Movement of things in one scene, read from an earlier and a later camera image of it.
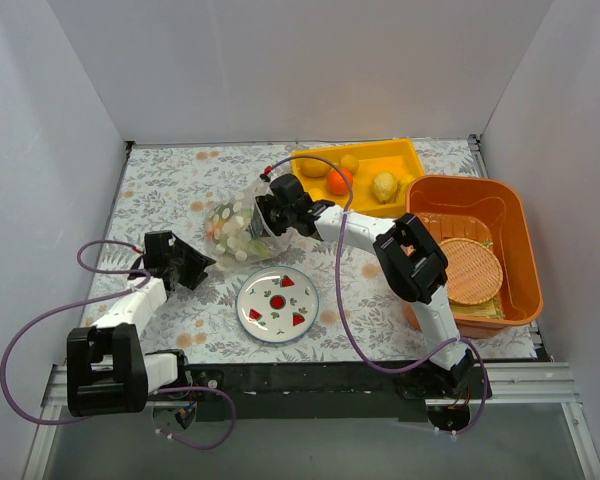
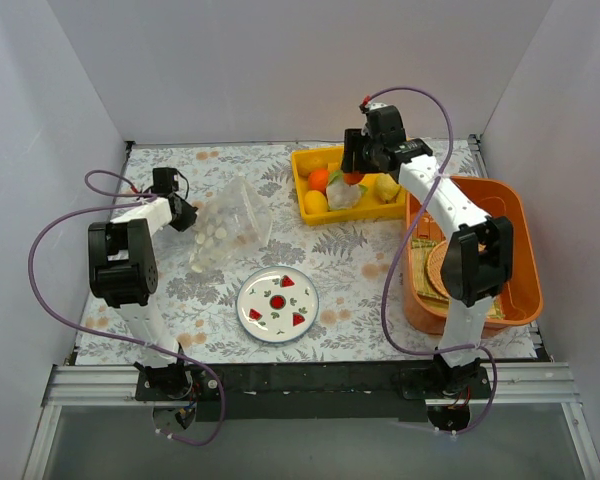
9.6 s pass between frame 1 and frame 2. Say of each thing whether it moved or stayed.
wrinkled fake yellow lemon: stayed
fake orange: moved
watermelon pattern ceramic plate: stayed
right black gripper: moved
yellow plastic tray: stayed
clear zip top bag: moved
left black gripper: moved
